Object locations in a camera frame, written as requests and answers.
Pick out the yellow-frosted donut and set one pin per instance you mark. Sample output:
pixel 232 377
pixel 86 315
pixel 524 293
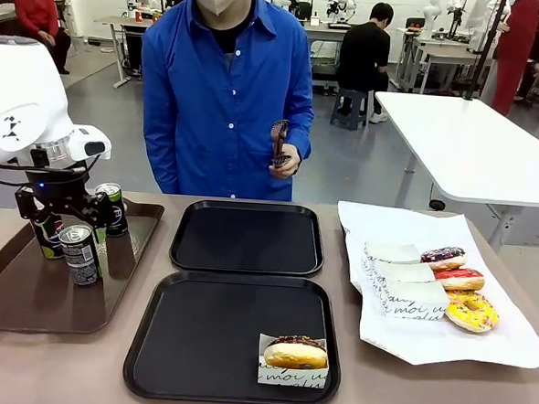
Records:
pixel 414 302

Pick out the large black plastic tray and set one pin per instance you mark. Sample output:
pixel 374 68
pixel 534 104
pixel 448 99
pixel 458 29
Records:
pixel 206 335

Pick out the person's left forearm blue sleeve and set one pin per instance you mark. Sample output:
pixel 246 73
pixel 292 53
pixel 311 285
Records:
pixel 301 130

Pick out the black Pepsi can logo side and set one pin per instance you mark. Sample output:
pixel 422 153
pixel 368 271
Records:
pixel 47 239

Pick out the white background workbench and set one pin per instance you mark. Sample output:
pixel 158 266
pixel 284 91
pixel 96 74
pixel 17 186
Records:
pixel 443 54

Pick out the seated person in red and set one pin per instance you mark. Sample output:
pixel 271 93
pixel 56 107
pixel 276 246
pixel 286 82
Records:
pixel 36 9

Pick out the black pole stand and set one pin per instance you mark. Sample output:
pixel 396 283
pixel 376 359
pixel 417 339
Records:
pixel 487 50

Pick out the person in blue shirt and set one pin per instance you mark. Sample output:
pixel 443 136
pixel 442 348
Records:
pixel 212 93

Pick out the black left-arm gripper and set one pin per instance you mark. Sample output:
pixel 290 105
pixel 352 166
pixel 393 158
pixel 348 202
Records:
pixel 60 187

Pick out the white paper sheet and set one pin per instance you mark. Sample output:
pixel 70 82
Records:
pixel 425 344

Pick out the chocolate glazed donut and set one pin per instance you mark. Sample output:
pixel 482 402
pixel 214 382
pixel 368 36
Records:
pixel 294 352

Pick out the person's right forearm blue sleeve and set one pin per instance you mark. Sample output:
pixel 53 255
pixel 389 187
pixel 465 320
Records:
pixel 159 163

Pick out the seated person in black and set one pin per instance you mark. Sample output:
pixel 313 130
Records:
pixel 363 52

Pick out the grey plastic stool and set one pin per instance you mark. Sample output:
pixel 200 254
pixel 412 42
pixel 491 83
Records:
pixel 348 108

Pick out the black Pepsi can barcode side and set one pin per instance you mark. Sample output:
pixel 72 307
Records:
pixel 82 257

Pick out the small red cup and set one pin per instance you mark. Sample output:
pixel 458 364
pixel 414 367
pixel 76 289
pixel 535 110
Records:
pixel 138 15

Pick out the chocolate-topped donut in wrapper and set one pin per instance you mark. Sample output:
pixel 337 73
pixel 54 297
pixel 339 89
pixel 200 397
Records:
pixel 291 377

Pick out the dark metal tongs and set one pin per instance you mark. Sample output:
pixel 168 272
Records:
pixel 279 136

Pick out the white folding table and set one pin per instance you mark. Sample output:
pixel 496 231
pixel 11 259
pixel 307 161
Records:
pixel 474 146

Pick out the grey background workbench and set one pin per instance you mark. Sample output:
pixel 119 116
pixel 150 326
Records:
pixel 120 23

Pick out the standing person red apron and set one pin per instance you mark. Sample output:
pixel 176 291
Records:
pixel 514 52

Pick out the yellow sprinkled donut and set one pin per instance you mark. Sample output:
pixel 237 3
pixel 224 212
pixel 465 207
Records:
pixel 484 316

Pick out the small black plastic tray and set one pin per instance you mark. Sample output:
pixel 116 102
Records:
pixel 246 237

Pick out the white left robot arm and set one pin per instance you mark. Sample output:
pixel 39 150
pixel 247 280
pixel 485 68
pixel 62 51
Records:
pixel 24 91

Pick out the brown plastic tray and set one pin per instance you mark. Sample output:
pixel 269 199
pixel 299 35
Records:
pixel 39 298

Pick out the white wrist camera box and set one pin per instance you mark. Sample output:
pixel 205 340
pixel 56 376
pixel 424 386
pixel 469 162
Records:
pixel 90 144

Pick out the black floor plug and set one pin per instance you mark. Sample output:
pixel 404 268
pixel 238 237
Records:
pixel 437 204

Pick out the black Pepsi can green top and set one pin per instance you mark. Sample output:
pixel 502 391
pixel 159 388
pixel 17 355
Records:
pixel 115 213

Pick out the person's left hand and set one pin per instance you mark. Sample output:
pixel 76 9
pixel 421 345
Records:
pixel 290 164

